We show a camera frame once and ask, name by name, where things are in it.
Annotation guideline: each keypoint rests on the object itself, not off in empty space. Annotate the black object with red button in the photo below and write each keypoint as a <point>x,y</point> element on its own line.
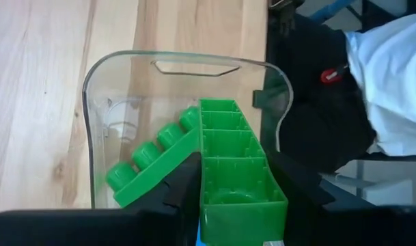
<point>392,85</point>

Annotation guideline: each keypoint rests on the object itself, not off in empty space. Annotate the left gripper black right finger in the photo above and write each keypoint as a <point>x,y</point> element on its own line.
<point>313,222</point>

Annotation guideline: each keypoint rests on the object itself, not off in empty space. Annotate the green four-stud block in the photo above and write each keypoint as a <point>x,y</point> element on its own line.
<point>153,160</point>
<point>235,171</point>

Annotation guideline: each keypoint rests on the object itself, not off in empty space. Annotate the red emergency stop button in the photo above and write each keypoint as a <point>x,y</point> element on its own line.
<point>330,76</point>

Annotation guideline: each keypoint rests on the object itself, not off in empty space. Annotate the blue four-stud block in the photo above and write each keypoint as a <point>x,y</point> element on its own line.
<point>198,240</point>

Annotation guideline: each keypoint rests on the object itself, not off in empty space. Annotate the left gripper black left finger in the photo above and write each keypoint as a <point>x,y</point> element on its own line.
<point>160,218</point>

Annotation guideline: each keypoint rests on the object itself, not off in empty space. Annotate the clear plastic bin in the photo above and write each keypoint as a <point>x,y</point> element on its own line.
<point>125,85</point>

